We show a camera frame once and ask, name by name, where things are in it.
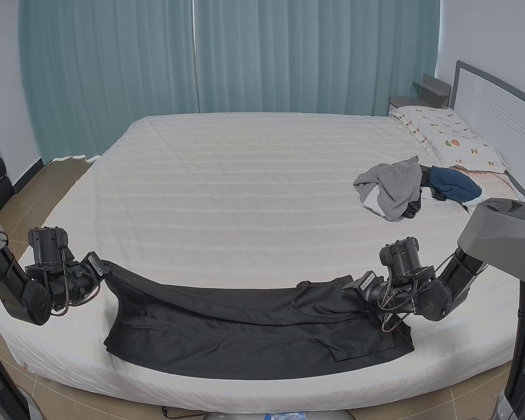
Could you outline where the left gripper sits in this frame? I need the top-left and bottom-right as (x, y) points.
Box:
(53, 264), (108, 310)

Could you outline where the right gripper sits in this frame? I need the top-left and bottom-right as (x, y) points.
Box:
(364, 280), (416, 316)

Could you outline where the black long-sleeved top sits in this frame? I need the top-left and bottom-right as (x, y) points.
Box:
(104, 258), (416, 379)

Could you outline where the bed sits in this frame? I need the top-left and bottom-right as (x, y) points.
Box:
(0, 59), (525, 415)

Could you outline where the black garment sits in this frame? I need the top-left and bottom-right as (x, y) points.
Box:
(402, 164), (448, 219)

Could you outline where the white garment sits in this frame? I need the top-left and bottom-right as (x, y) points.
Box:
(459, 193), (486, 212)
(362, 191), (388, 218)

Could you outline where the grey garment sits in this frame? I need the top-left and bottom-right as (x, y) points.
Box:
(353, 156), (423, 222)

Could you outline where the dark blue garment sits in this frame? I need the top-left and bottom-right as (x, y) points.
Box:
(428, 167), (483, 203)

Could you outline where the white printed pillow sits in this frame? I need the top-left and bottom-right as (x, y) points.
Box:
(394, 104), (509, 174)

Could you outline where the grey bedside table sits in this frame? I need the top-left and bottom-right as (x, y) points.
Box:
(388, 73), (452, 117)

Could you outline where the blue-green curtain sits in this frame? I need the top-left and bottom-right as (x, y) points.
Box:
(192, 0), (440, 117)
(18, 0), (198, 165)

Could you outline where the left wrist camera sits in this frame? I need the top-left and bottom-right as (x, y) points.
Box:
(87, 253), (111, 282)

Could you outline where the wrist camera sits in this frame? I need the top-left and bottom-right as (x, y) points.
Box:
(353, 271), (380, 295)
(87, 253), (111, 282)

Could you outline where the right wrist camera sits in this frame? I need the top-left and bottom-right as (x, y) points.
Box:
(353, 271), (380, 295)

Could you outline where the black cable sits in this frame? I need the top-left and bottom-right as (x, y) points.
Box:
(160, 405), (211, 420)

